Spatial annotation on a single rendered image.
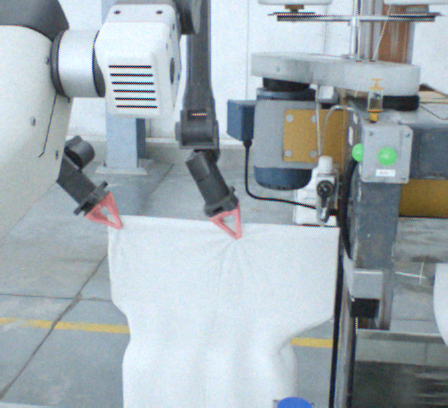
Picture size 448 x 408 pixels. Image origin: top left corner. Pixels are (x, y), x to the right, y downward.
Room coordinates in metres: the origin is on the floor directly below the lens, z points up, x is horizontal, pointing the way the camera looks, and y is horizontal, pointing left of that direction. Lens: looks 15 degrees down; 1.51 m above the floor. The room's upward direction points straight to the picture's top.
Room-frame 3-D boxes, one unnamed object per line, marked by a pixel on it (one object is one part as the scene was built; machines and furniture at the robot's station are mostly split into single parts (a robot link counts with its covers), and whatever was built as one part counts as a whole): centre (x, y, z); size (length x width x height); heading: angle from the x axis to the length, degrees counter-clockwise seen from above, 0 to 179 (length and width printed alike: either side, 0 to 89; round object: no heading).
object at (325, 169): (1.25, -0.27, 1.14); 0.05 x 0.04 x 0.16; 172
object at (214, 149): (1.27, -0.01, 1.24); 0.11 x 0.09 x 0.12; 171
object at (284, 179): (1.53, -0.22, 1.21); 0.15 x 0.15 x 0.25
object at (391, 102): (1.17, -0.38, 1.35); 0.09 x 0.09 x 0.03
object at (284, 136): (1.44, -0.28, 1.23); 0.28 x 0.07 x 0.16; 82
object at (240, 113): (1.50, -0.12, 1.25); 0.10 x 0.08 x 0.12; 17
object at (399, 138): (1.00, -0.31, 1.29); 0.08 x 0.05 x 0.09; 82
